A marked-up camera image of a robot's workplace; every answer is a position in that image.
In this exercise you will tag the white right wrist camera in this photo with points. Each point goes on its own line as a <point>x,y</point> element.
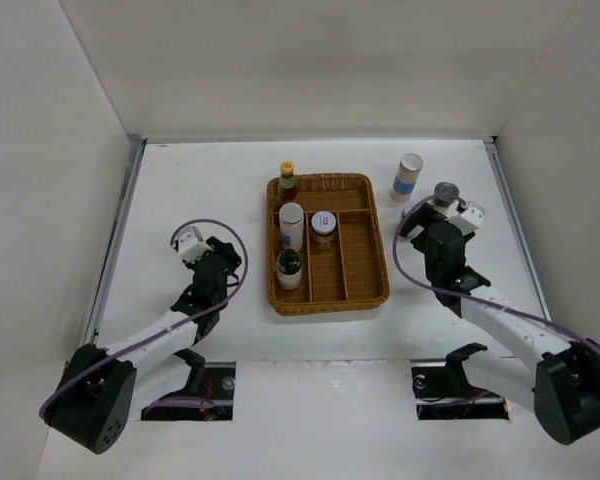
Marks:
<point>469,217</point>

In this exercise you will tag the grey lid salt grinder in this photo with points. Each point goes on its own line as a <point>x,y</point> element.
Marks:
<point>445,194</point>

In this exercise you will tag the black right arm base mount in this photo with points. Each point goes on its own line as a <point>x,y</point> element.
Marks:
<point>443,393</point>

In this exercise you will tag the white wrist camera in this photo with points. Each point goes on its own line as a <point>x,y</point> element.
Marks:
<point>469,217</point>
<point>190,245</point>

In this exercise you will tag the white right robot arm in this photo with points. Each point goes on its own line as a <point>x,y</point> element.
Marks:
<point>564,365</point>

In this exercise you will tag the brown wicker divided basket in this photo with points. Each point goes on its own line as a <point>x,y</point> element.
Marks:
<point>348,275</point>

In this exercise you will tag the silver lid blue label bottle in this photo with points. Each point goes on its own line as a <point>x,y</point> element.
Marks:
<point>406,177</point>

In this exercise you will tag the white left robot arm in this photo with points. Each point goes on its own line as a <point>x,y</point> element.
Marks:
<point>93,400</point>

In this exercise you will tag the metal table edge rail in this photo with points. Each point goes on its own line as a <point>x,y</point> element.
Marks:
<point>95,312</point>

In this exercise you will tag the black cap pepper grinder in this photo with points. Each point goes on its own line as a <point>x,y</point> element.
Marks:
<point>289,269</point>

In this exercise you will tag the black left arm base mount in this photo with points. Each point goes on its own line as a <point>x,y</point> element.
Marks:
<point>206,395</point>

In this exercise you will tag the red sauce bottle yellow cap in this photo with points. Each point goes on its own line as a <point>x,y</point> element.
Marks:
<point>287,187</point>

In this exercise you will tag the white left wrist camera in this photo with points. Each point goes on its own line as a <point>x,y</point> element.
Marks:
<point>190,245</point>

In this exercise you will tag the silver lid white spice bottle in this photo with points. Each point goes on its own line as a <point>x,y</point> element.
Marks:
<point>291,220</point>

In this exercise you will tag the small jar red label lid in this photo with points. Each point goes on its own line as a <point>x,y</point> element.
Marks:
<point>323,226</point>

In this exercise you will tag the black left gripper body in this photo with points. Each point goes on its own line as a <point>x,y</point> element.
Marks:
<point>232,263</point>

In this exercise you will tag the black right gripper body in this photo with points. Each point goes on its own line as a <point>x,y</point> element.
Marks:
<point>421,243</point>

